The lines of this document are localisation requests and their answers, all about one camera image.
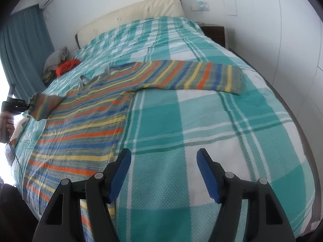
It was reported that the white wardrobe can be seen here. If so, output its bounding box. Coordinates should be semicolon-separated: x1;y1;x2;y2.
219;0;323;162

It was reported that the person's left hand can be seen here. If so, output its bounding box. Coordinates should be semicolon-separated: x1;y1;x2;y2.
0;113;15;138

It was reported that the teal plaid blanket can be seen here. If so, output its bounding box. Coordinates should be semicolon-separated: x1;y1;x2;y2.
10;16;317;242

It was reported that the orange garment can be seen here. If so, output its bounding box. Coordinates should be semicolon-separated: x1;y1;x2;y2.
56;59;81;78

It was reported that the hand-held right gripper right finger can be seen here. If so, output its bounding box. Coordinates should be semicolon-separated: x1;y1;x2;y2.
197;148;296;242

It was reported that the grey striped garment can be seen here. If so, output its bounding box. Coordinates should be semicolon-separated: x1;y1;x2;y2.
43;47;69;74

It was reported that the teal curtain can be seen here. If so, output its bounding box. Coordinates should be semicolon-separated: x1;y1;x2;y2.
0;5;55;102

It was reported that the dark wooden nightstand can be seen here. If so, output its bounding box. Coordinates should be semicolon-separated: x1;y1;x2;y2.
200;24;225;48

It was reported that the striped knit sweater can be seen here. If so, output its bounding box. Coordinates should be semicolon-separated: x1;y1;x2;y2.
22;60;243;242

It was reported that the green garment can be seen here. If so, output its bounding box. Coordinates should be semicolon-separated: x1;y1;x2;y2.
42;71;55;84

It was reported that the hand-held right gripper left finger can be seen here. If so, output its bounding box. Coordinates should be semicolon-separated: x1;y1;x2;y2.
33;148;132;242

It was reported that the thin black cable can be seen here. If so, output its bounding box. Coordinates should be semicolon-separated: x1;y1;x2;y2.
6;141;24;179

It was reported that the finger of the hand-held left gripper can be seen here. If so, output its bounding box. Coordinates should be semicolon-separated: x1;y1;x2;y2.
15;98;35;112

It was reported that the white wall switch panel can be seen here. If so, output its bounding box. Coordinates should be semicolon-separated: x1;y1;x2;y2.
191;1;210;11

